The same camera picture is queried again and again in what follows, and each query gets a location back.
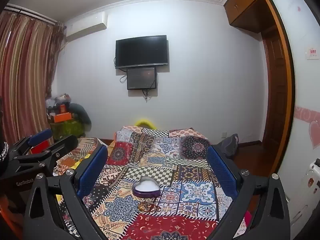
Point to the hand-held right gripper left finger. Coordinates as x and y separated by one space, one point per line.
92 170

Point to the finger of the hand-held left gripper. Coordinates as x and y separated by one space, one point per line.
40 136
63 145

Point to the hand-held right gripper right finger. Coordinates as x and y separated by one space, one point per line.
221 170

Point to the purple heart-shaped jewelry box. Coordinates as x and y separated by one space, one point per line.
146 187

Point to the yellow cloth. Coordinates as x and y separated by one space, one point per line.
81 162

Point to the orange striped blanket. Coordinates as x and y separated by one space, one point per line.
83 150

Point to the grey backpack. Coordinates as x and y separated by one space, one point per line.
230 145

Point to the orange box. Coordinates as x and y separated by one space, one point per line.
62 117

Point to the grey stuffed toy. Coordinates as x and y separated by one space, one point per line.
61 99

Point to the orange cloth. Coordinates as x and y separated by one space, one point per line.
10 220

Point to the pink cloth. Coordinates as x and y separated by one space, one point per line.
248 220

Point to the patchwork patterned blanket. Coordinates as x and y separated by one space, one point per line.
160 155

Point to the striped curtain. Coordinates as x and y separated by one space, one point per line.
22 67

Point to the yellow curved plastic item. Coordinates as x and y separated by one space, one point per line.
145 121

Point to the white suitcase with stickers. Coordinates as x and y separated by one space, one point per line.
302 187

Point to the brown wooden door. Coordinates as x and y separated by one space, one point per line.
273 92

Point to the small black monitor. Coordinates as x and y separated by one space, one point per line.
141 78

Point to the white air conditioner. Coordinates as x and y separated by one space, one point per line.
85 27

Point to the wooden overhead cabinet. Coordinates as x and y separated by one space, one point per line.
245 0

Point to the pink heart wall decal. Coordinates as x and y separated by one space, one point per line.
315 135

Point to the pink wall border strip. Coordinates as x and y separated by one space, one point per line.
306 112

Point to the black wall television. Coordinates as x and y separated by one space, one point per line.
141 51

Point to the white curtain rail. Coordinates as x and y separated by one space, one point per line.
30 13

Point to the white wall paper note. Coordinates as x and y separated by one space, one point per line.
312 53

